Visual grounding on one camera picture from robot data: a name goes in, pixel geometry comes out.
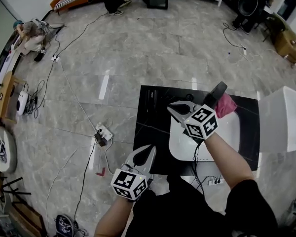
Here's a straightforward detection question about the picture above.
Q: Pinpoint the dark patterned cushion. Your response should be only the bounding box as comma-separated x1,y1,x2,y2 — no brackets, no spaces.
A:
54,214,74,237

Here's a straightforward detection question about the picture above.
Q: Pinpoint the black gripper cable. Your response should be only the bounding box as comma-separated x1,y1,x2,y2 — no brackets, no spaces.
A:
192,142,205,195

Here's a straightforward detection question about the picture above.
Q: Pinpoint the black cable bundle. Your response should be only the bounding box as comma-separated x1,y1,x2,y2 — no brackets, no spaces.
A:
26,80,45,118

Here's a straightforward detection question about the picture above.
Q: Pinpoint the black frame wooden chair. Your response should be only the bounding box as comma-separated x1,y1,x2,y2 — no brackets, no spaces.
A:
0,176,47,237

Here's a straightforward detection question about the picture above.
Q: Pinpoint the pink cloth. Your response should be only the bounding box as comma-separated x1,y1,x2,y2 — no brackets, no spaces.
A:
215,93,238,119

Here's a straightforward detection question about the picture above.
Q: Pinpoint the white bathtub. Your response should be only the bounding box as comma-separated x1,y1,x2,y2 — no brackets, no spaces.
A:
258,86,296,154

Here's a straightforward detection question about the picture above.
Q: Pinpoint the thin white floor cable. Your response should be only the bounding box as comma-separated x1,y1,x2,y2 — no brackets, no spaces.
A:
60,63,98,127
45,147,79,234

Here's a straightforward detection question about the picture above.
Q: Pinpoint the black floor cable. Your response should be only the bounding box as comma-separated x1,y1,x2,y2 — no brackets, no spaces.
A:
74,142,99,222
222,22,246,50
55,12,109,58

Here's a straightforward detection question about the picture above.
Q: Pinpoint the white low platform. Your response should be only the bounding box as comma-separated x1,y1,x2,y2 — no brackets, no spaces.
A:
0,37,22,108

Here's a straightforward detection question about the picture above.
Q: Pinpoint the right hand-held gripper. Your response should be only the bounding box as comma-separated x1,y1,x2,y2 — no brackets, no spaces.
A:
166,100,219,141

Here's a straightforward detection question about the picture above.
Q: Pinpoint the person's left forearm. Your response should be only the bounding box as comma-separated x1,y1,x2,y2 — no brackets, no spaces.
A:
94,196,134,237

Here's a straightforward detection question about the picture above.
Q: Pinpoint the person's black clothing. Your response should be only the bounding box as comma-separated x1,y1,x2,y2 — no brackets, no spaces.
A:
132,174,278,237

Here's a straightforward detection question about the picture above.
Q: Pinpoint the white rounded appliance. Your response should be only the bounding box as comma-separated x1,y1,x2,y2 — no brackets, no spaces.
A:
16,90,29,116

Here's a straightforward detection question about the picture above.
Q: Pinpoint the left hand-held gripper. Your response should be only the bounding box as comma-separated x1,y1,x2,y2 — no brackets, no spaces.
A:
110,144,157,202

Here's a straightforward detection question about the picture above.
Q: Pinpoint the black power adapter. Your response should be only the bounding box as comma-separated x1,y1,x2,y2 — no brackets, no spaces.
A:
94,133,107,147

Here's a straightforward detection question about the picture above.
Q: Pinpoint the black faucet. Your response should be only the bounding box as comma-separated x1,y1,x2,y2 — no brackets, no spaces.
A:
203,81,228,110

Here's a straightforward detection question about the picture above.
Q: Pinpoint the grey round patterned cushion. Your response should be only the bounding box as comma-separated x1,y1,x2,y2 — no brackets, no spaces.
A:
0,127,17,174

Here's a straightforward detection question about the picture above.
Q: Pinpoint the person's right forearm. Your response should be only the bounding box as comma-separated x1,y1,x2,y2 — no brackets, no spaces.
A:
203,132,255,189

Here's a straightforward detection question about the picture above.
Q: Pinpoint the black vanity with white sink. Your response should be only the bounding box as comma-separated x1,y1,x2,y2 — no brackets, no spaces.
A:
133,84,261,176

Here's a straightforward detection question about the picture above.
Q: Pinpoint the cardboard box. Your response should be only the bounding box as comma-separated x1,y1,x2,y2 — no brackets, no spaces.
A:
273,30,296,64

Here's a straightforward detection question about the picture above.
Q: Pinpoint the dark wicker chair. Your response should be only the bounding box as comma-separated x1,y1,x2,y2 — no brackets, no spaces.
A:
262,11,287,43

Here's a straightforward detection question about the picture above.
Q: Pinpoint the wooden table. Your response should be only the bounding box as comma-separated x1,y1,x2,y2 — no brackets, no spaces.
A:
0,71,25,125

